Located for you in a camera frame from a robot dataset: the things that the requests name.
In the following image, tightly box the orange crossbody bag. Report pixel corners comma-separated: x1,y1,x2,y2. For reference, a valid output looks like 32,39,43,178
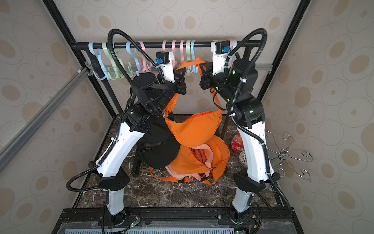
164,57,224,148

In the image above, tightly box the black crossbody bag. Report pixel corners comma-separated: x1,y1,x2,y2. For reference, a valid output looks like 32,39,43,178
136,117,181,169

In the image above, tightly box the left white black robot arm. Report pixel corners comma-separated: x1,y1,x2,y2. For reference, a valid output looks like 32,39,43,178
66,29,187,224

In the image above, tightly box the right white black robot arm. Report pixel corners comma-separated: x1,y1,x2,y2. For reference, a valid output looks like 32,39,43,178
199,28,292,223

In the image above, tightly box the pink plastic hook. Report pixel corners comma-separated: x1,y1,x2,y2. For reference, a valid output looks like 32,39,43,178
139,41,152,73

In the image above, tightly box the green plastic hook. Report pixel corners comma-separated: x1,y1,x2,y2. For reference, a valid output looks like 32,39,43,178
101,41,127,81

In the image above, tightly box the light blue leftmost hook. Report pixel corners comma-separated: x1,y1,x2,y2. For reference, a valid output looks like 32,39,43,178
88,42,110,81

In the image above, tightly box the red snack packet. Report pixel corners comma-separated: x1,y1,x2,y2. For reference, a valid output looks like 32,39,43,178
231,134,244,153

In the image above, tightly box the orange pink backpack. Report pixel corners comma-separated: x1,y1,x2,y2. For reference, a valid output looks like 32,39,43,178
150,135,230,185

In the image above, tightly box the patterned round pouch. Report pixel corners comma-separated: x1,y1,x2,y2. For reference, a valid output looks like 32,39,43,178
239,151,247,167

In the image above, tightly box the black clothes rack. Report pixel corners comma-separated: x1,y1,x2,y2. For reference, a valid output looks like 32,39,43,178
70,37,266,178

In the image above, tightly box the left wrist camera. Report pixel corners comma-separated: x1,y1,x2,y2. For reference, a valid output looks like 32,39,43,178
156,51,175,83

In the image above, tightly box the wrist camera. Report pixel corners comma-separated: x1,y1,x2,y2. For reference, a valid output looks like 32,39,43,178
210,40,231,76
156,51,175,83

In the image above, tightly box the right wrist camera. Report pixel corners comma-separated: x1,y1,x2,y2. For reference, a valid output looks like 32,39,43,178
210,40,231,76

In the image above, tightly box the chrome wire hook stand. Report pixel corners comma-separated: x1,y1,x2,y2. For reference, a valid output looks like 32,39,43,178
265,130,314,180

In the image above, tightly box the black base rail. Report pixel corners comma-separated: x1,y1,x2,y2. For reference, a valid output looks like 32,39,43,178
52,206,303,234

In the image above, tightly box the aluminium side rail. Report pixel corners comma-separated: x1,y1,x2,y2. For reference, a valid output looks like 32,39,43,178
1,68,89,170

